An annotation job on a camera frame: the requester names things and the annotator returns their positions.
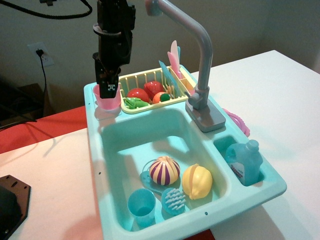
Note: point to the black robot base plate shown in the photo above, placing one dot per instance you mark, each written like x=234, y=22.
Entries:
x=14, y=204

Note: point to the yellow dish drying rack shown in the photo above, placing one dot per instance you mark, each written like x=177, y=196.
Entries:
x=139, y=79

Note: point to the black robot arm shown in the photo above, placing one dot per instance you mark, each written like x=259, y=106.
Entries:
x=115, y=22

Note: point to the green toy vegetable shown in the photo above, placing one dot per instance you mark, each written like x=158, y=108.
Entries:
x=135, y=102

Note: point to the red cloth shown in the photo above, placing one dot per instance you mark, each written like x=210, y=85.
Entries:
x=45, y=128

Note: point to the blue plastic cup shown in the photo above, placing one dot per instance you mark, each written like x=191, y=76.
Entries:
x=142, y=204

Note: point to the blue dish brush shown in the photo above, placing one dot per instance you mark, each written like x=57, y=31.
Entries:
x=173, y=201

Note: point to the pink toy knife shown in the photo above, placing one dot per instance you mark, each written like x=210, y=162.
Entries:
x=174, y=59

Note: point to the turquoise toy sink unit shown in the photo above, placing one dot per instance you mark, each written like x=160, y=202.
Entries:
x=123, y=145

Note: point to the teal toy utensil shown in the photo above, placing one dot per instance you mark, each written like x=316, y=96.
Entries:
x=179, y=53

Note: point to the pink plastic cup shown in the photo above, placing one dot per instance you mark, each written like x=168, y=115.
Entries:
x=107, y=103

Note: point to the white wall outlet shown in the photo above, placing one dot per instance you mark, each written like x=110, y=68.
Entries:
x=40, y=53

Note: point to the yellow toy lemon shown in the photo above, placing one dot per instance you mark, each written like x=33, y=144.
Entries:
x=197, y=182

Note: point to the blue toy plate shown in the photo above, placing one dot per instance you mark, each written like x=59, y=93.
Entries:
x=170, y=79

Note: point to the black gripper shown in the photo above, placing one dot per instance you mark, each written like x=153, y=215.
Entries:
x=114, y=51

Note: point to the blue toy detergent bottle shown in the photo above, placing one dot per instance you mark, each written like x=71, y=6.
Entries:
x=245, y=160

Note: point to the red toy strawberry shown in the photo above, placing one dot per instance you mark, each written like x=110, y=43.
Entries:
x=152, y=88

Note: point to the pink toy pot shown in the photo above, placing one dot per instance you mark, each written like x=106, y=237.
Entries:
x=239, y=122

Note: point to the grey toy faucet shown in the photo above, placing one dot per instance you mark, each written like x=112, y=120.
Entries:
x=204, y=113

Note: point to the red toy tomato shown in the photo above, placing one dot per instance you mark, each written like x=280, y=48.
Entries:
x=138, y=93

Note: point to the purple striped toy onion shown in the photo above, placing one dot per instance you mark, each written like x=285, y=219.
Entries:
x=164, y=171

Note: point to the orange toy fruit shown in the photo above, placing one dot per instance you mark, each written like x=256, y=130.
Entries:
x=160, y=97

